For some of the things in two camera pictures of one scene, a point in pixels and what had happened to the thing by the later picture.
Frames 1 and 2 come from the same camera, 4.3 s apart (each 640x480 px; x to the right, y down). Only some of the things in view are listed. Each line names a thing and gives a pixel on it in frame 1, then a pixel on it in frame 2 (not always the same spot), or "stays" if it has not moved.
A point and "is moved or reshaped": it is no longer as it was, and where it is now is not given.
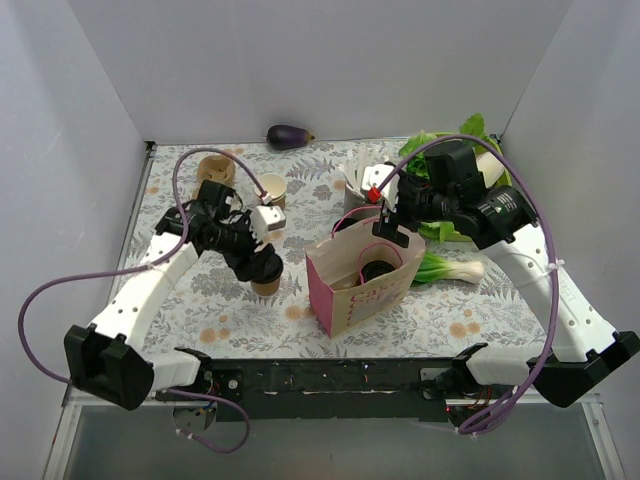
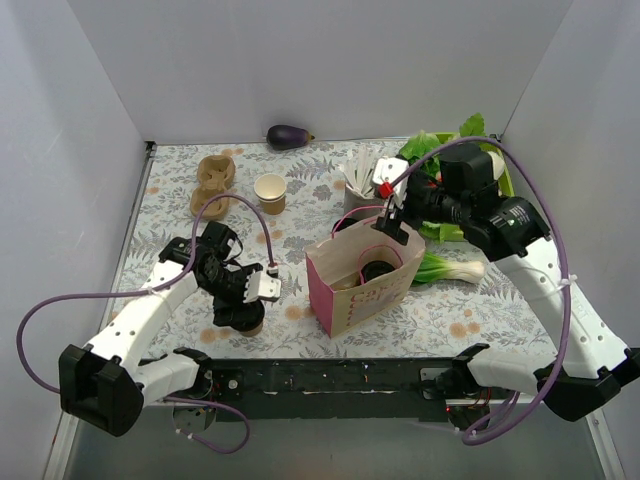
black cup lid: (373, 268) stays
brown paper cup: (267, 288) is moved or reshaped
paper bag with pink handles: (358, 275) stays
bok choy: (435, 268) stays
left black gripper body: (261, 265) → (235, 310)
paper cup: (275, 186) stays
